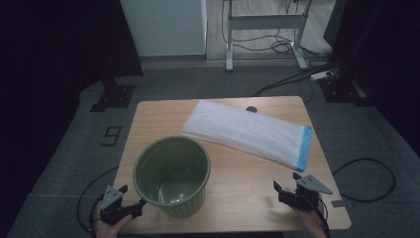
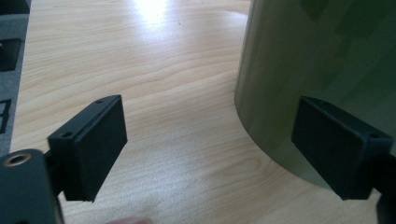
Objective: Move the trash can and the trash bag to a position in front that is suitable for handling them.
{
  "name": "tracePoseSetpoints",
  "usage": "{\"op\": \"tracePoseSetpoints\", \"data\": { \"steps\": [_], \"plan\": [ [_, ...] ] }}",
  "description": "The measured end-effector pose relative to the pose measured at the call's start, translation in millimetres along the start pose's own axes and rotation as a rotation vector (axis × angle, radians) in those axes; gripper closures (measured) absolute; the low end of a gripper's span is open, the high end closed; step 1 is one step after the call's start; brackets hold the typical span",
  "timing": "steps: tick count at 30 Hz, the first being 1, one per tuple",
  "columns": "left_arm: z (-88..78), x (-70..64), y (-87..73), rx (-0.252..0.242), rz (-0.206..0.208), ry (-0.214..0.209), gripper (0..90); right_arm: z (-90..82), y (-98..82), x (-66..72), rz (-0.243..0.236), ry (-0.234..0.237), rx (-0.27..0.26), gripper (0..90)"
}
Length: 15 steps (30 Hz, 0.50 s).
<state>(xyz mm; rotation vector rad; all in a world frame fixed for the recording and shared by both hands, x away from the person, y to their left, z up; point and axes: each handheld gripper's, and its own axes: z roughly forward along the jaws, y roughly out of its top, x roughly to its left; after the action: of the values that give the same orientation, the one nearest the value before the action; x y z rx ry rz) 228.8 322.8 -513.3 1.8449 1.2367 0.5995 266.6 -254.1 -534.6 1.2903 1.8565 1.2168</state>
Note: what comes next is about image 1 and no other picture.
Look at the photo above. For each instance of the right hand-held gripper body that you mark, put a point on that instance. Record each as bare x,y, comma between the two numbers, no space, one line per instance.
312,184

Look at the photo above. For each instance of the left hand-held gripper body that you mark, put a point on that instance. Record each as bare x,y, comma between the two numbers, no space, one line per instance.
110,198

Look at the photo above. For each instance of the green ribbed trash bin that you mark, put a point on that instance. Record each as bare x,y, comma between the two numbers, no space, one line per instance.
185,201

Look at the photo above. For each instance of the white blue-banded plastic trash bag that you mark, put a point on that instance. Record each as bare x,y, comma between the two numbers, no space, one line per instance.
247,132

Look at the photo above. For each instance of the person's left hand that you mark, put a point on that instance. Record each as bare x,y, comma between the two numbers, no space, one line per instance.
107,230

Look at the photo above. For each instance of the person's right hand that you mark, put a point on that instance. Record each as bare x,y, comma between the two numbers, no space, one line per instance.
313,221

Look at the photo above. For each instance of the dark round table grommet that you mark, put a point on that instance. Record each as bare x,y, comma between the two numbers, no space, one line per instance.
251,109

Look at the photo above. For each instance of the white power strip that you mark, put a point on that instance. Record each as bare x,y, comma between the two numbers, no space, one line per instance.
322,75

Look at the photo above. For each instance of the dark curtain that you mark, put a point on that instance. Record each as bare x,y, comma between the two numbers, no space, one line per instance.
383,49

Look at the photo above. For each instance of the white cabinet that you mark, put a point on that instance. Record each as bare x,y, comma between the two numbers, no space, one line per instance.
165,26

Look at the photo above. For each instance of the black stand base plate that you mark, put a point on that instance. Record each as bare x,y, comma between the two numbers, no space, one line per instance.
340,91
114,97

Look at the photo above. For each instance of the white metal desk frame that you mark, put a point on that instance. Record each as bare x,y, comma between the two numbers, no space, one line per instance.
264,22

